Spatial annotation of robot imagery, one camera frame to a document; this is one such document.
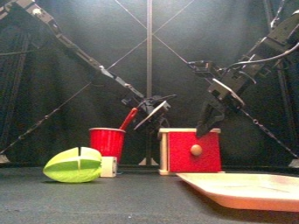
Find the red spoon handle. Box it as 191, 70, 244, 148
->
117, 107, 139, 131

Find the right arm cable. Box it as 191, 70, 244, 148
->
227, 43, 299, 70

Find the green split toy fruit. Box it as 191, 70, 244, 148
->
41, 146, 104, 184

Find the diagonal brace wire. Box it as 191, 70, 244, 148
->
0, 0, 196, 155
113, 0, 299, 159

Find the red ribbed plastic cup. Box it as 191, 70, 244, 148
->
88, 127, 127, 165

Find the pole base bracket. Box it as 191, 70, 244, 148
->
137, 157, 160, 167

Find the vertical metal frame pole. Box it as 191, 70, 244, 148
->
144, 0, 155, 167

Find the wooden drawer box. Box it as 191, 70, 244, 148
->
156, 127, 225, 177

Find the small white block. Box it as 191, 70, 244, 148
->
99, 156, 119, 179

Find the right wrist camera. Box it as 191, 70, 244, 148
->
187, 59, 224, 79

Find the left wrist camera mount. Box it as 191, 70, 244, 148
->
147, 93, 179, 109

